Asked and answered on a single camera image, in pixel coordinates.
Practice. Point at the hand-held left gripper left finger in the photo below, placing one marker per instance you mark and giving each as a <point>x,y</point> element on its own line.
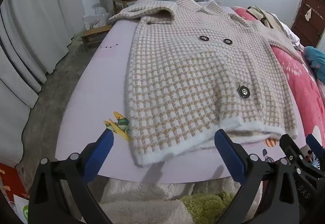
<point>101,152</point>

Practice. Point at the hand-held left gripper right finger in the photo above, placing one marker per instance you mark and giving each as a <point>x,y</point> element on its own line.
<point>228,152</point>

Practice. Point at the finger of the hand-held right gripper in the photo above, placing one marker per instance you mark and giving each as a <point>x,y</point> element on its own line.
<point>314,146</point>
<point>292,147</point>

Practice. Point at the beige white houndstooth coat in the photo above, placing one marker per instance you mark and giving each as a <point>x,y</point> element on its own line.
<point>177,74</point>

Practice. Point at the beige clothes pile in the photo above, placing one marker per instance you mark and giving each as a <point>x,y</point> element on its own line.
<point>266,17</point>

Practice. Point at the green fluffy cloth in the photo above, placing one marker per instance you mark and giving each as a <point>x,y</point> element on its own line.
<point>205,206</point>

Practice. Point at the pink floral blanket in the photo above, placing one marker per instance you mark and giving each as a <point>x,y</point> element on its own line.
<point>302,86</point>

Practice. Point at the white fluffy blanket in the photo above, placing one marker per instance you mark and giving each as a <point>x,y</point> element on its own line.
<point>139,203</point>

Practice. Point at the bed with pink sheet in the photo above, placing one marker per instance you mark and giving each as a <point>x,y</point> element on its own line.
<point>101,86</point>

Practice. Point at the teal cloth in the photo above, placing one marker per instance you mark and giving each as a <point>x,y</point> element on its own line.
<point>316,57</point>

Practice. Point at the red cardboard box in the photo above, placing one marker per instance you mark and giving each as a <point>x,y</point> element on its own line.
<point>10,180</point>

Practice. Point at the white green paper bag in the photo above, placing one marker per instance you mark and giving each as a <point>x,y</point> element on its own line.
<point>21,210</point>

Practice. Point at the brown wooden door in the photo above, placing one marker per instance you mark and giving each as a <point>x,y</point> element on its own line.
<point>309,31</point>

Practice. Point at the small wooden stool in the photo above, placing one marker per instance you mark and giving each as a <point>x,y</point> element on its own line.
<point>95,33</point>

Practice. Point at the white plastic bag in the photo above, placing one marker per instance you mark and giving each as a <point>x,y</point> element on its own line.
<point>95,19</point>

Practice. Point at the white curtain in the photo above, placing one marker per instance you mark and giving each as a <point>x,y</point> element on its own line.
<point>33,36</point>

